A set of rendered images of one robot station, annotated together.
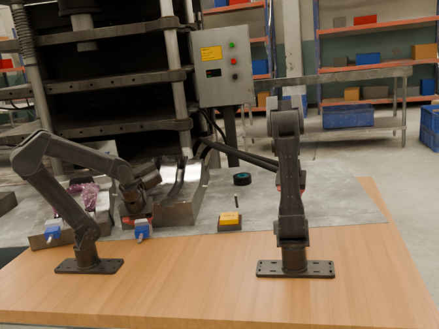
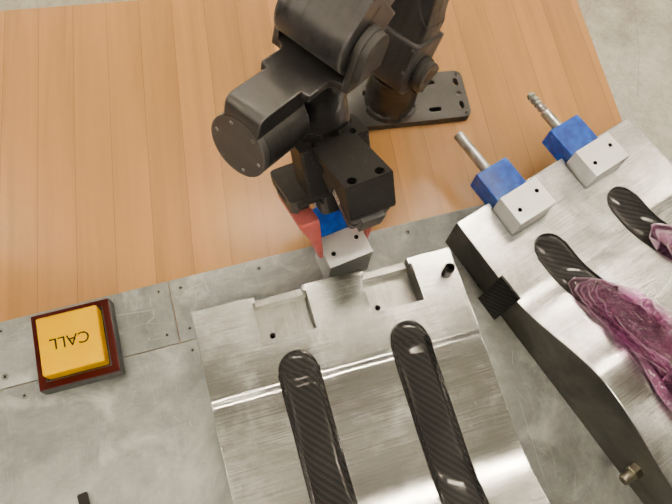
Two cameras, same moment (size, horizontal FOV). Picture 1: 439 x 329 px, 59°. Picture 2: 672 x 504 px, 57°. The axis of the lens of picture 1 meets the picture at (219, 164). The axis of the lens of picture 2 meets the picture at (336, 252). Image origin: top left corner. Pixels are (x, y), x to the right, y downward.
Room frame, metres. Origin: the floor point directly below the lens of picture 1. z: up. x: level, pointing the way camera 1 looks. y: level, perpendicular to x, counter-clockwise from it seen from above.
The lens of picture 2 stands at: (1.40, 0.14, 1.46)
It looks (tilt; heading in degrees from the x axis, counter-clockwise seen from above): 69 degrees down; 147
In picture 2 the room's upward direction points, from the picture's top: 11 degrees clockwise
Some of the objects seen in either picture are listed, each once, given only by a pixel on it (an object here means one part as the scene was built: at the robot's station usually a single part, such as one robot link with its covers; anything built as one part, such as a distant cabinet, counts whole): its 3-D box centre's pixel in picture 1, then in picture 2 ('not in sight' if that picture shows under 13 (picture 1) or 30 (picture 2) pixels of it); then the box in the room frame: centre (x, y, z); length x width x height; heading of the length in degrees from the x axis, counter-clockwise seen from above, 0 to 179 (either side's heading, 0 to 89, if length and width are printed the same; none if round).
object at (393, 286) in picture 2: not in sight; (388, 290); (1.27, 0.30, 0.87); 0.05 x 0.05 x 0.04; 83
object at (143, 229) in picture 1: (142, 233); (325, 217); (1.15, 0.28, 0.83); 0.13 x 0.05 x 0.05; 1
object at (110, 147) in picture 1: (110, 145); not in sight; (2.34, 0.66, 0.87); 0.50 x 0.27 x 0.17; 173
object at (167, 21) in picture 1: (90, 49); not in sight; (2.42, 0.68, 1.45); 1.29 x 0.82 x 0.19; 83
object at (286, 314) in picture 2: (169, 205); (283, 317); (1.25, 0.19, 0.87); 0.05 x 0.05 x 0.04; 83
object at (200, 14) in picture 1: (129, 124); not in sight; (2.89, 0.64, 0.90); 1.31 x 0.16 x 1.80; 83
